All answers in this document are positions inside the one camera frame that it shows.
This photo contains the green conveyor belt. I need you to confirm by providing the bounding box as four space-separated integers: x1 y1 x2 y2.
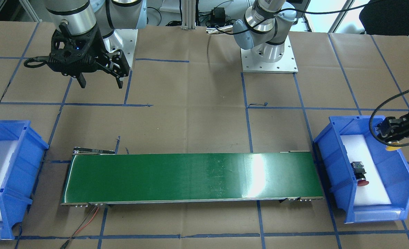
61 152 323 205

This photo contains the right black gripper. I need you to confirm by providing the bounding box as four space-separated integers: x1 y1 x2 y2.
48 26 130 89

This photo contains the blue bin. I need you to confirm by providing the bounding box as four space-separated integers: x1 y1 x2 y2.
314 116 409 224
0 120 49 240

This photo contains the black braided cable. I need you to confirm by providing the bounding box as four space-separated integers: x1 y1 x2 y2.
369 82 409 147

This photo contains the red push button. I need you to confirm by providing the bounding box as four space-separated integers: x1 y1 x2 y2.
350 162 369 187

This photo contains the black power adapter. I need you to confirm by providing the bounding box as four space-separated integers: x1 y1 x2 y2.
211 7 226 22

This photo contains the aluminium frame post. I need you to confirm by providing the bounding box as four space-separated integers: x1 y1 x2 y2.
179 0 198 30

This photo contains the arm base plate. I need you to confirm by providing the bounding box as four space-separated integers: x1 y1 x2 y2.
103 29 138 69
240 37 299 74

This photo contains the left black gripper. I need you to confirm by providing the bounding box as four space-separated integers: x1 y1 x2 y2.
376 111 409 148

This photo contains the yellow push button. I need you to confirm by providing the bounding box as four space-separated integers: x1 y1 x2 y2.
386 146 401 151

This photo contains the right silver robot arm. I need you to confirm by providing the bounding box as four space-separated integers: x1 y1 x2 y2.
44 0 147 88

